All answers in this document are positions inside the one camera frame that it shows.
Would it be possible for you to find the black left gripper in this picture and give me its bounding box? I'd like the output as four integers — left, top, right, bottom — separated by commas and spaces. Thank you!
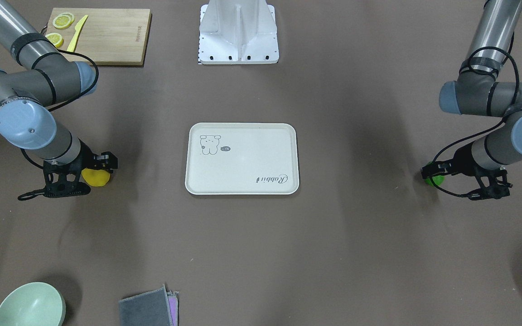
420, 150, 476, 179

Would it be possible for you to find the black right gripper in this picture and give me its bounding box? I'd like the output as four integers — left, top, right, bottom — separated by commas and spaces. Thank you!
78, 144, 119, 173

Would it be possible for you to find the yellow lemon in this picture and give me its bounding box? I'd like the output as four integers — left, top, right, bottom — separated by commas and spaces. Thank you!
81, 168, 111, 187

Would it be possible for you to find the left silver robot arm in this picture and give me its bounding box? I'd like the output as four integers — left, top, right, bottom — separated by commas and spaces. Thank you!
421, 0, 522, 183

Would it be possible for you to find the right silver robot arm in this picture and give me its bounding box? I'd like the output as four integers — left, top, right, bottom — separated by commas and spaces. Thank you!
0, 0, 118, 175

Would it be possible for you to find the cream rabbit tray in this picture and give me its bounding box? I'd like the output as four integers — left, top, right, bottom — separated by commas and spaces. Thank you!
185, 122, 300, 195

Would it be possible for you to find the green lime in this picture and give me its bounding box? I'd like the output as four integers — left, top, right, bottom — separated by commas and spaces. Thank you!
420, 161, 444, 186

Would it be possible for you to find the wooden cutting board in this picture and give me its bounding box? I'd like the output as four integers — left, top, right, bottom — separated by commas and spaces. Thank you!
46, 8, 153, 66

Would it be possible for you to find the half lemon piece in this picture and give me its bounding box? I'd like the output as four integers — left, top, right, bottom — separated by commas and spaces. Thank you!
45, 33, 64, 49

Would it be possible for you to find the yellow plastic knife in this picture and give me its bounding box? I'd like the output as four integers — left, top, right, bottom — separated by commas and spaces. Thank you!
66, 14, 89, 52

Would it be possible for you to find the lemon slice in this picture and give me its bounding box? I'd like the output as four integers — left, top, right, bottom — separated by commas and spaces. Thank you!
52, 12, 75, 30

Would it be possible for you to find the pink cloth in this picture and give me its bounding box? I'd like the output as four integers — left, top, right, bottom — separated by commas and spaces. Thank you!
166, 292, 179, 326

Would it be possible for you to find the grey cloth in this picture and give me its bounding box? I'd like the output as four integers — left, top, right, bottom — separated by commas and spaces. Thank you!
118, 286, 172, 326

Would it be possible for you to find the mint green bowl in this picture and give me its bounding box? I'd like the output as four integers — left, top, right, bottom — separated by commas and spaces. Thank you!
0, 282, 67, 326

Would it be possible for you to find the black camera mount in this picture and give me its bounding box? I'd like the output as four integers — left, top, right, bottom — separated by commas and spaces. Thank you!
465, 166, 513, 201
17, 161, 91, 201

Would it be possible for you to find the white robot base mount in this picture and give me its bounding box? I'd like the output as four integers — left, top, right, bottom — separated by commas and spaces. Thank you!
198, 0, 280, 65

